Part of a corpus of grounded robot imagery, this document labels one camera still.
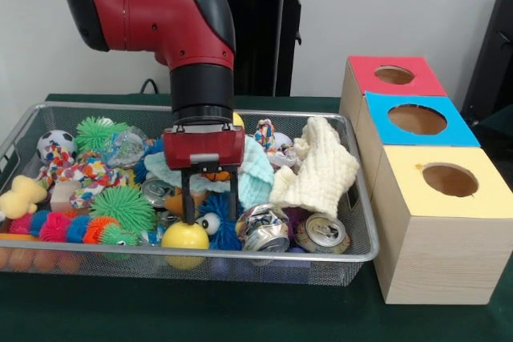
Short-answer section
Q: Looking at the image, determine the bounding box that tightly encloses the wooden box with three holes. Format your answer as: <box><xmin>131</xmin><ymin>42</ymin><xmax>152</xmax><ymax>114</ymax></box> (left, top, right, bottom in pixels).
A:
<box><xmin>338</xmin><ymin>54</ymin><xmax>513</xmax><ymax>305</ymax></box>

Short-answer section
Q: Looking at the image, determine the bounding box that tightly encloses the yellow ball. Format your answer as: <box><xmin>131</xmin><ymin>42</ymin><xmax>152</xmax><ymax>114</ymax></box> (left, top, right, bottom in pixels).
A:
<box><xmin>160</xmin><ymin>222</ymin><xmax>211</xmax><ymax>271</ymax></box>

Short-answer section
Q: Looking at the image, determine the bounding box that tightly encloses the green spiky eyed ball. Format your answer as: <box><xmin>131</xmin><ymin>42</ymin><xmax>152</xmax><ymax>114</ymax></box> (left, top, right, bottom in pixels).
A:
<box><xmin>74</xmin><ymin>116</ymin><xmax>130</xmax><ymax>155</ymax></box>

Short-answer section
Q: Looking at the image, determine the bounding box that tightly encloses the light blue knit cloth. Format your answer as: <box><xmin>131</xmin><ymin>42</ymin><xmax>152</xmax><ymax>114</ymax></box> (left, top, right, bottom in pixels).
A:
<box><xmin>143</xmin><ymin>135</ymin><xmax>276</xmax><ymax>211</ymax></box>

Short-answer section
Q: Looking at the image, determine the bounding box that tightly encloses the plain green spiky ball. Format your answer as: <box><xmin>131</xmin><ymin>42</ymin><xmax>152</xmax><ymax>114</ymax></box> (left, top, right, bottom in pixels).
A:
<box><xmin>88</xmin><ymin>186</ymin><xmax>156</xmax><ymax>225</ymax></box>

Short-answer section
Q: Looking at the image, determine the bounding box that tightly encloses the blue white crushed can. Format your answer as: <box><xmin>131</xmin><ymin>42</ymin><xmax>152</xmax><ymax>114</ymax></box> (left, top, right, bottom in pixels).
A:
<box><xmin>235</xmin><ymin>203</ymin><xmax>290</xmax><ymax>255</ymax></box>

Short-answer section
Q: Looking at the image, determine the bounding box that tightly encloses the green covered side table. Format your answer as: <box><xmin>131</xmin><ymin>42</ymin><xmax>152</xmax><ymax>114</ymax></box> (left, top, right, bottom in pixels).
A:
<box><xmin>476</xmin><ymin>102</ymin><xmax>513</xmax><ymax>131</ymax></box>

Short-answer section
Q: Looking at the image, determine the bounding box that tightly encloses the silver crushed can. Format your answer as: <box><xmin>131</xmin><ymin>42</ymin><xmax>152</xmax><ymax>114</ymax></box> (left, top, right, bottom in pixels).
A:
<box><xmin>295</xmin><ymin>212</ymin><xmax>352</xmax><ymax>255</ymax></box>

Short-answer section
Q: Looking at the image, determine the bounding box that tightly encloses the cream knit cloth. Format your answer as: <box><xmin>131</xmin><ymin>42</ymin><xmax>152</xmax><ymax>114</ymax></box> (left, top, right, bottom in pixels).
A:
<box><xmin>268</xmin><ymin>116</ymin><xmax>361</xmax><ymax>219</ymax></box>

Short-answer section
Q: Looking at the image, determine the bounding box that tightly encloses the black cable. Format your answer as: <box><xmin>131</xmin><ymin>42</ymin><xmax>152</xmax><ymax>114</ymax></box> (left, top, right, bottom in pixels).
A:
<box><xmin>139</xmin><ymin>76</ymin><xmax>160</xmax><ymax>96</ymax></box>

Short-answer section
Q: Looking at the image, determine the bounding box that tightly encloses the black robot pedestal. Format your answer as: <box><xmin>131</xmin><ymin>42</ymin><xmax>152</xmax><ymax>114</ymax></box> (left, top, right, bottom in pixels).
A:
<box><xmin>155</xmin><ymin>0</ymin><xmax>321</xmax><ymax>97</ymax></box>

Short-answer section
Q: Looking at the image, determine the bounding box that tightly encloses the rainbow spiky caterpillar toy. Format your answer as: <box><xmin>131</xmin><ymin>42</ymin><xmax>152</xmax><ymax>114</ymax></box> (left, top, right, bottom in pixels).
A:
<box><xmin>8</xmin><ymin>210</ymin><xmax>140</xmax><ymax>247</ymax></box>

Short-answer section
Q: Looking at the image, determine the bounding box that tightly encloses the clear mesh bin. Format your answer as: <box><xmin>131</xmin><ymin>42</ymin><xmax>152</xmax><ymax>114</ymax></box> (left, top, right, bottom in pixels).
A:
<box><xmin>0</xmin><ymin>101</ymin><xmax>380</xmax><ymax>287</ymax></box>

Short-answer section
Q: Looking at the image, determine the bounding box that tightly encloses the small soccer ball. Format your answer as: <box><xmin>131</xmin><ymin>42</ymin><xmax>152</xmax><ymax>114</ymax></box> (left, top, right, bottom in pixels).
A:
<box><xmin>36</xmin><ymin>129</ymin><xmax>78</xmax><ymax>165</ymax></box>

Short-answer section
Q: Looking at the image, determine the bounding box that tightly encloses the black upright panel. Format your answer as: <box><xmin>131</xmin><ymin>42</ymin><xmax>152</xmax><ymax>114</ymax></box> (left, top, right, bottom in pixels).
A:
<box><xmin>460</xmin><ymin>0</ymin><xmax>513</xmax><ymax>119</ymax></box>

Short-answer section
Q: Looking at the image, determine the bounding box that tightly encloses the yellow sponge duck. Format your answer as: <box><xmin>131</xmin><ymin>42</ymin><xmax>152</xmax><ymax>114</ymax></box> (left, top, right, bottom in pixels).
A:
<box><xmin>0</xmin><ymin>175</ymin><xmax>48</xmax><ymax>215</ymax></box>

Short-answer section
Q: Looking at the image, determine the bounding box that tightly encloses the dark green table cloth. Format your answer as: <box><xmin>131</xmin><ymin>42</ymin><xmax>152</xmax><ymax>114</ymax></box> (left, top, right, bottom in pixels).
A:
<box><xmin>0</xmin><ymin>93</ymin><xmax>513</xmax><ymax>342</ymax></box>

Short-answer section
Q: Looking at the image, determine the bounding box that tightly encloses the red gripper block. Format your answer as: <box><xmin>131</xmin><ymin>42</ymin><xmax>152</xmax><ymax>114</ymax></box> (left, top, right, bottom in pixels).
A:
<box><xmin>162</xmin><ymin>125</ymin><xmax>246</xmax><ymax>225</ymax></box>

